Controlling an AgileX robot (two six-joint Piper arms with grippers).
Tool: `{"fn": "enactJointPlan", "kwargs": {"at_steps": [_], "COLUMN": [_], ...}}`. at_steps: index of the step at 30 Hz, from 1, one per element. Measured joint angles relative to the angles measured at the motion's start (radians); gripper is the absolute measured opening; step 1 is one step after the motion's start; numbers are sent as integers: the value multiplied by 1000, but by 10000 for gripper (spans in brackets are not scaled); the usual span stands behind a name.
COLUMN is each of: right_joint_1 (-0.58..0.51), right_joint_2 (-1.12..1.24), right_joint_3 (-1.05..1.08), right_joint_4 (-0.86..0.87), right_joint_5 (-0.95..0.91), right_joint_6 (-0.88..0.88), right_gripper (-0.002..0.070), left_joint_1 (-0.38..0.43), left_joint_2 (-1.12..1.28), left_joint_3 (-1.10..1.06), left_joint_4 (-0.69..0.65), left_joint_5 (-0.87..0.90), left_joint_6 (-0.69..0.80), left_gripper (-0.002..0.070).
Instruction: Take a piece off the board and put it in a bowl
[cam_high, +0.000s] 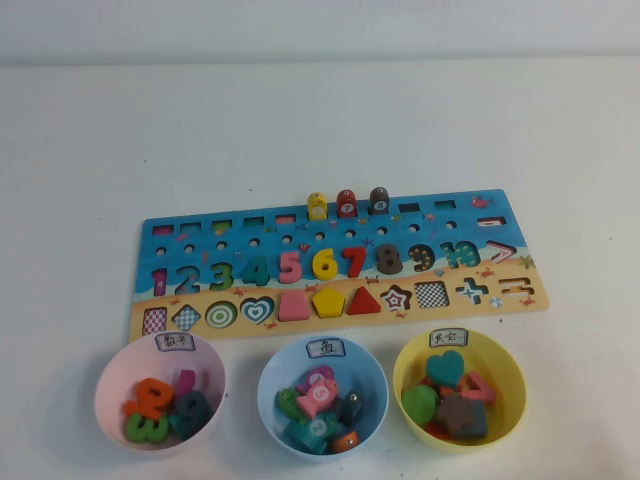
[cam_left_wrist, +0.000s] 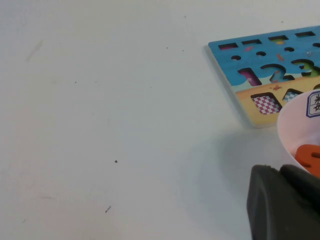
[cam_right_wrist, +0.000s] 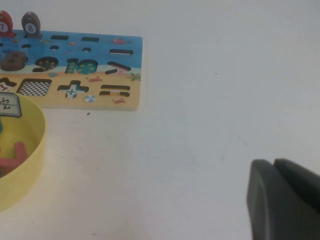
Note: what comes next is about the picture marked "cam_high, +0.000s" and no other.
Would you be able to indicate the teal number four piece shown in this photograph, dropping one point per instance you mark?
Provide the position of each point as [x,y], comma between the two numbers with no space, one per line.
[258,275]

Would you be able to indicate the yellow number six piece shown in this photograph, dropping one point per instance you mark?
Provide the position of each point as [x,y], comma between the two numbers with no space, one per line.
[320,267]

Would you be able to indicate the red number seven piece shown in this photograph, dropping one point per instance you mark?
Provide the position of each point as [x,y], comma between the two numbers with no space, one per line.
[356,262]

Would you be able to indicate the pink number five piece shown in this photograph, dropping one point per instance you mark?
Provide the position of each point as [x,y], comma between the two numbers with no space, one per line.
[293,274]

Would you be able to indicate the yellow pentagon piece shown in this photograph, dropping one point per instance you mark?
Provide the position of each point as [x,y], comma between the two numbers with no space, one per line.
[329,302]

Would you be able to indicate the brown number eight piece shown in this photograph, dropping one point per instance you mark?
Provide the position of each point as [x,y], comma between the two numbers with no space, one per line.
[390,259]

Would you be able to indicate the pink trapezoid piece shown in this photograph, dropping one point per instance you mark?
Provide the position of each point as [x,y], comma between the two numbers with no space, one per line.
[295,309]

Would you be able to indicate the red triangle piece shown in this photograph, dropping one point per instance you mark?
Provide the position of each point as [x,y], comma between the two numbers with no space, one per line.
[364,304]

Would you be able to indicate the paper label on blue bowl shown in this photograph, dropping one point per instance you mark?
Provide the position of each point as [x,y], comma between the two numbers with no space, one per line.
[325,348]

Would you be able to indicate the purple fish piece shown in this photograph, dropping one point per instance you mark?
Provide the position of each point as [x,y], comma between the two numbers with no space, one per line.
[316,374]

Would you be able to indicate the blue plastic bowl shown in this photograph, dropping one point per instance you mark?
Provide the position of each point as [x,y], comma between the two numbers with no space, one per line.
[280,370]

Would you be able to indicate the colourful wooden puzzle board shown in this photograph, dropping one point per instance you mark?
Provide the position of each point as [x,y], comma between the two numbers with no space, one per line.
[465,220]

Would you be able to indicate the pink fish piece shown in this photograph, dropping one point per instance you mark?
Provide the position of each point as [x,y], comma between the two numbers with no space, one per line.
[317,397]

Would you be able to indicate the paper label on yellow bowl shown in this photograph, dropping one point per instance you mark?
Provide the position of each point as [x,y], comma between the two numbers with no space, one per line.
[448,337]

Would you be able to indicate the green fish piece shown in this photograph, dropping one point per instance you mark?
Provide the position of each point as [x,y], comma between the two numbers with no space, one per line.
[289,402]

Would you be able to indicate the dark teal fish piece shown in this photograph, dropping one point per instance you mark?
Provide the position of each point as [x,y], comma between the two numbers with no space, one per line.
[351,406]

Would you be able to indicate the paper label on pink bowl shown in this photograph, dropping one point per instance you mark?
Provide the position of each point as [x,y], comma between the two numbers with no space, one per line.
[174,342]

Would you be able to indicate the teal heart piece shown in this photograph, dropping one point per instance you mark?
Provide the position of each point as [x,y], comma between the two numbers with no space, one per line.
[445,369]

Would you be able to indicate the green circle piece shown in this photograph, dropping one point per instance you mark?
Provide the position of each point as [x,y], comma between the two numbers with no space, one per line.
[419,405]

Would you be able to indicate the magenta number one piece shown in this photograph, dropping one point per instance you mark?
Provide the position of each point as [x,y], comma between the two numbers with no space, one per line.
[185,382]

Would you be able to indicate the orange fish piece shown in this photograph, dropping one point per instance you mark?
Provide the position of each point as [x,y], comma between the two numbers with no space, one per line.
[345,441]

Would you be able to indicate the dark teal number nine piece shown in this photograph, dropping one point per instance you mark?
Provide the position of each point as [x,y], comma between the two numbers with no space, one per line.
[192,412]

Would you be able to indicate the brown star piece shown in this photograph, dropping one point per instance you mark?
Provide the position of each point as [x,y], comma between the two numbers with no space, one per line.
[454,412]

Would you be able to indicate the orange flat piece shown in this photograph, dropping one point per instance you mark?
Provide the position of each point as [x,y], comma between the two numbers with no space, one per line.
[435,431]

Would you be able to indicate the pink greater-than sign piece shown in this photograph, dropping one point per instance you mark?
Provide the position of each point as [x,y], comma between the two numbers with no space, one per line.
[485,392]

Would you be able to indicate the yellow plastic bowl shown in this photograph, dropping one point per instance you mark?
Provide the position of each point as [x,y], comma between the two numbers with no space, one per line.
[505,370]

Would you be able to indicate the orange number two piece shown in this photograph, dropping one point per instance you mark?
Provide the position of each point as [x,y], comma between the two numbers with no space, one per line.
[150,395]

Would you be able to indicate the pink plastic bowl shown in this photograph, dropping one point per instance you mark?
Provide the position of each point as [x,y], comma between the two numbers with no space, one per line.
[120,370]

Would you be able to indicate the grey-blue square piece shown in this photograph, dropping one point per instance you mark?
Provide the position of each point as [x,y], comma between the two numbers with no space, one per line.
[479,425]

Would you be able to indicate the green number three piece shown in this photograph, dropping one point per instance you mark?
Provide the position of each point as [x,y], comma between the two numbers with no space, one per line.
[137,431]

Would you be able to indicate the yellow fish peg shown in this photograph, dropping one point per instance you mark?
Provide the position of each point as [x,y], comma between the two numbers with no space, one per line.
[317,205]

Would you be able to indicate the red fish peg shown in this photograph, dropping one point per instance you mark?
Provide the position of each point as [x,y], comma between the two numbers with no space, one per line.
[346,202]

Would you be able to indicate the brown fish peg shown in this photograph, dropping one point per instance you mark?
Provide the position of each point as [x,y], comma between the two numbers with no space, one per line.
[379,200]

